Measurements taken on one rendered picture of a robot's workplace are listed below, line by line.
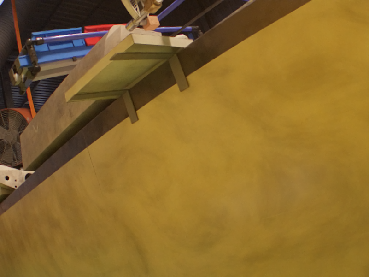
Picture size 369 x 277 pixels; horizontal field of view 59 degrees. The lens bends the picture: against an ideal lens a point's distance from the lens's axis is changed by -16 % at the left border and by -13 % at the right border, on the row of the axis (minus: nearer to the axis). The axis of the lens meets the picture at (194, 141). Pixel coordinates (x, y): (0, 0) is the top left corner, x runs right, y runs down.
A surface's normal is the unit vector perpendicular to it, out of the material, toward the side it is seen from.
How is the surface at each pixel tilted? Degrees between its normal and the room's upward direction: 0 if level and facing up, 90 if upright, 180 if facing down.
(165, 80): 90
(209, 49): 90
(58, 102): 80
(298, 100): 90
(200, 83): 90
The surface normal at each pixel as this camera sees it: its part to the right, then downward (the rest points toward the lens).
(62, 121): -0.71, -0.01
